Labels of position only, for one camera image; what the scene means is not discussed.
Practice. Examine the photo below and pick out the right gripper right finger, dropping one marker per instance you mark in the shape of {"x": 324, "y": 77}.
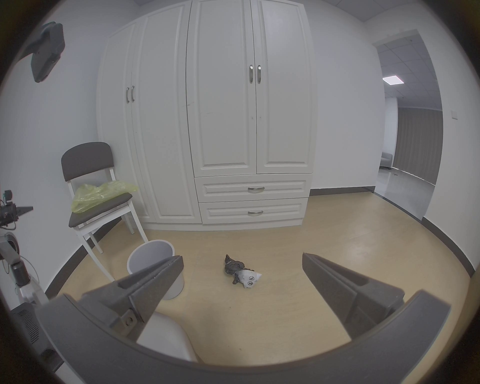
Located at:
{"x": 337, "y": 292}

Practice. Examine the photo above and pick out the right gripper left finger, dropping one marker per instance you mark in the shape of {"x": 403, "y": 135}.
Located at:
{"x": 150, "y": 288}

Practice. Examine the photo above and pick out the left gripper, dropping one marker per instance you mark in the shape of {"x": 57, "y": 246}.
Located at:
{"x": 7, "y": 215}

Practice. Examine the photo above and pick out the yellow plastic bag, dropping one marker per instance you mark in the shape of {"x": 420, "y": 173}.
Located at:
{"x": 97, "y": 193}

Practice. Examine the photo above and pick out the black plastic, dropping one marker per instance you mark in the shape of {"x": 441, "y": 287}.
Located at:
{"x": 232, "y": 266}

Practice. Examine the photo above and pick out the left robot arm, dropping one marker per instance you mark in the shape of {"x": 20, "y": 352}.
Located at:
{"x": 20, "y": 273}

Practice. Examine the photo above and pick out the white trash bin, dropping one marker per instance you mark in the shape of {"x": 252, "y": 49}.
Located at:
{"x": 150, "y": 255}

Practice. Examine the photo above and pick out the white chair with grey seat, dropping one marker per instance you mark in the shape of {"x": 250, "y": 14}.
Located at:
{"x": 86, "y": 161}

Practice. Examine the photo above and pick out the crumpled white printed paper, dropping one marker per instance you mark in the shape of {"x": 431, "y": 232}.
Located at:
{"x": 250, "y": 278}

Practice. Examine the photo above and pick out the grey curtain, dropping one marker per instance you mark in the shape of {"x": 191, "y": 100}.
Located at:
{"x": 416, "y": 146}

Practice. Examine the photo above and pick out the white wardrobe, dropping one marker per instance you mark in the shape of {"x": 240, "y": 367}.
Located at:
{"x": 225, "y": 112}

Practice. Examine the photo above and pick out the ceiling light panel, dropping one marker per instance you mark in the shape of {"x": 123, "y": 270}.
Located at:
{"x": 392, "y": 80}

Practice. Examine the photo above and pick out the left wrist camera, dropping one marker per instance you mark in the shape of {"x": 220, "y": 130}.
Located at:
{"x": 8, "y": 197}

